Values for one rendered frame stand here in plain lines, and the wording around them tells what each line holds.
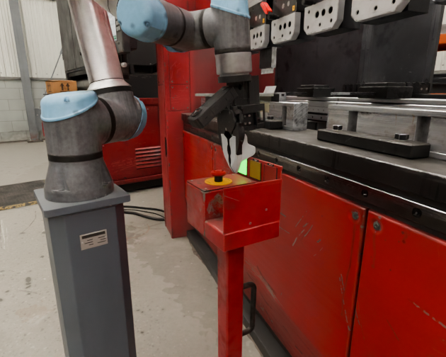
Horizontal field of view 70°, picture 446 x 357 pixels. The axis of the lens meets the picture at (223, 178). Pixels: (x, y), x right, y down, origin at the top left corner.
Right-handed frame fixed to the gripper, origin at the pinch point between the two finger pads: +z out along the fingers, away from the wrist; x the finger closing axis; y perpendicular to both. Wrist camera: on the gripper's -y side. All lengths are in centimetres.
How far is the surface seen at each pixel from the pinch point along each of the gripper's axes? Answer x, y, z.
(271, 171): -1.7, 9.9, 2.6
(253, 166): 5.6, 9.9, 2.9
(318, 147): -3.5, 23.5, -1.2
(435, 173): -33.5, 19.1, -2.0
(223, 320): 4.4, -3.6, 44.0
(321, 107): 38, 69, -5
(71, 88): 251, -6, -21
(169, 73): 136, 40, -25
